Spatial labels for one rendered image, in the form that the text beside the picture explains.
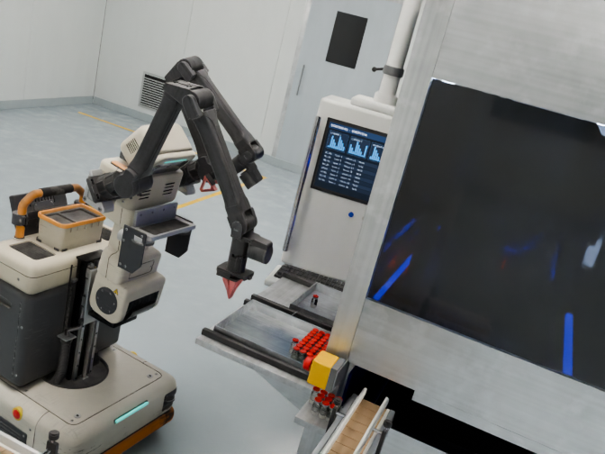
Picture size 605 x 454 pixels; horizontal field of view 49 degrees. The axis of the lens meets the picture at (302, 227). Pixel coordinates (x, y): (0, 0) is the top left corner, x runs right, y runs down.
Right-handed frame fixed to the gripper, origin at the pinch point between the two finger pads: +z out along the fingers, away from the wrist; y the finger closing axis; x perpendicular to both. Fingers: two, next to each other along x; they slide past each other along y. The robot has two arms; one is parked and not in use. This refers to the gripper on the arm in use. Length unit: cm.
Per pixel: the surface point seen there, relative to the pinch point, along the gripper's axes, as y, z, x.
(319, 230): -5, 0, 87
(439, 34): 45, -89, -12
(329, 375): 42.0, 0.0, -21.0
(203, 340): -1.0, 11.9, -10.9
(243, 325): 3.5, 11.8, 6.8
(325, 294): 15, 12, 54
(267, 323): 8.8, 12.0, 14.4
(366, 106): 2, -56, 90
